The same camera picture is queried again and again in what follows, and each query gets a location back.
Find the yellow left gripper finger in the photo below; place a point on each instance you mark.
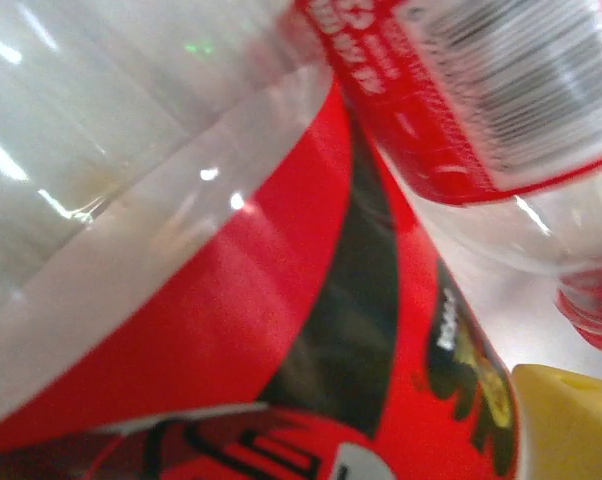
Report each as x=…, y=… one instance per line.
x=566, y=430

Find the clear bottle red label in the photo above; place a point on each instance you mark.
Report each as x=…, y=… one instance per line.
x=431, y=125
x=206, y=300

